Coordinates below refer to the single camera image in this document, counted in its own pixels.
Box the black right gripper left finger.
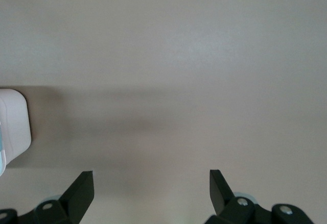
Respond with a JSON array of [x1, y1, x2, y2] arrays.
[[0, 170, 95, 224]]

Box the white box lid grey clips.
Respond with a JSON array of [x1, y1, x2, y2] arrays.
[[0, 120, 7, 178]]

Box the pink plastic box base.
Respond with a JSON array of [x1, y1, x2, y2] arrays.
[[0, 88, 32, 170]]

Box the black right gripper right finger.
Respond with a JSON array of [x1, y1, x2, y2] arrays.
[[205, 169, 312, 224]]

